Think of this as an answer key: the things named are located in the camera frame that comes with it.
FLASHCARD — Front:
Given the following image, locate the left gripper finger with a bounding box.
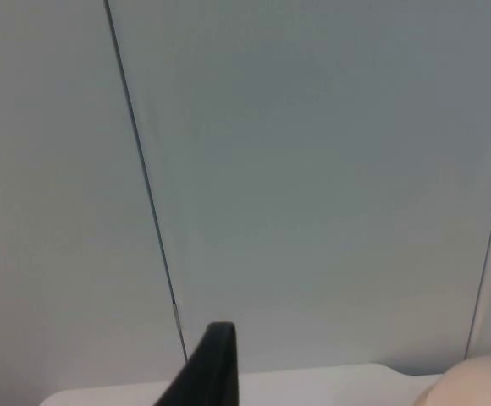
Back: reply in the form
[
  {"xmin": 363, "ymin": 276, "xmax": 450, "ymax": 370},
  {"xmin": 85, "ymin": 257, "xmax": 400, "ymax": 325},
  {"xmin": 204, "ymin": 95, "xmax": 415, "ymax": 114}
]
[{"xmin": 152, "ymin": 321, "xmax": 241, "ymax": 406}]

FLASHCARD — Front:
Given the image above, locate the cream box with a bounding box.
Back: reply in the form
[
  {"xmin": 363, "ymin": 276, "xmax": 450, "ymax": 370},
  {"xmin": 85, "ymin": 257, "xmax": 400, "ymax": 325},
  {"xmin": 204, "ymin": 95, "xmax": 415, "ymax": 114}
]
[{"xmin": 413, "ymin": 352, "xmax": 491, "ymax": 406}]

